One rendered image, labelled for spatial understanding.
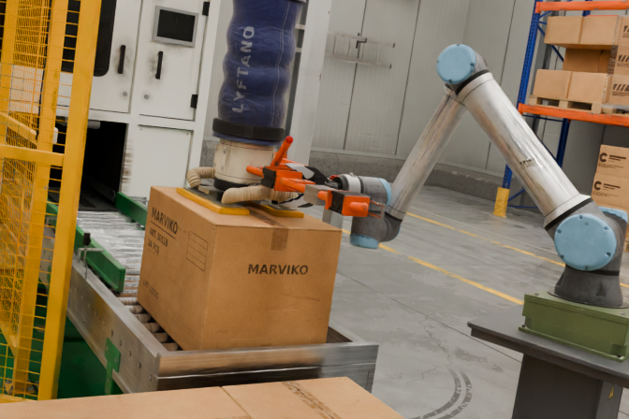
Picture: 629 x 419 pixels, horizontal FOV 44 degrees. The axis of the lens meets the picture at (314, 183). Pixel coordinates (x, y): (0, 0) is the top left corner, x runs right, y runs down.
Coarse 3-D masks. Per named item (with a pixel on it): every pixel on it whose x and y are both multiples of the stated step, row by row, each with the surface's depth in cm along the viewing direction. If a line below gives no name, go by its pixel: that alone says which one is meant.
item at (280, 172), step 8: (264, 168) 221; (272, 168) 224; (280, 168) 225; (288, 168) 227; (264, 176) 223; (272, 176) 217; (280, 176) 217; (288, 176) 218; (296, 176) 220; (264, 184) 221; (272, 184) 217; (280, 184) 218
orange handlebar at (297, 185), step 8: (288, 160) 271; (248, 168) 234; (256, 168) 230; (288, 184) 213; (296, 184) 210; (304, 184) 213; (296, 192) 210; (320, 192) 200; (352, 208) 188; (360, 208) 188
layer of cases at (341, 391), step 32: (256, 384) 206; (288, 384) 209; (320, 384) 213; (352, 384) 216; (0, 416) 167; (32, 416) 170; (64, 416) 172; (96, 416) 174; (128, 416) 176; (160, 416) 179; (192, 416) 181; (224, 416) 184; (256, 416) 186; (288, 416) 189; (320, 416) 192; (352, 416) 195; (384, 416) 198
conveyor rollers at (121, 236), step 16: (80, 224) 370; (96, 224) 381; (112, 224) 386; (128, 224) 390; (96, 240) 346; (112, 240) 350; (128, 240) 354; (80, 256) 316; (128, 256) 326; (96, 272) 293; (128, 272) 300; (112, 288) 278; (128, 288) 281; (128, 304) 263; (144, 320) 248; (160, 336) 232
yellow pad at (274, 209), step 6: (252, 204) 246; (270, 204) 241; (276, 204) 243; (264, 210) 239; (270, 210) 236; (276, 210) 234; (282, 210) 235; (288, 210) 237; (294, 210) 239; (276, 216) 233; (282, 216) 234; (288, 216) 235; (294, 216) 236; (300, 216) 238
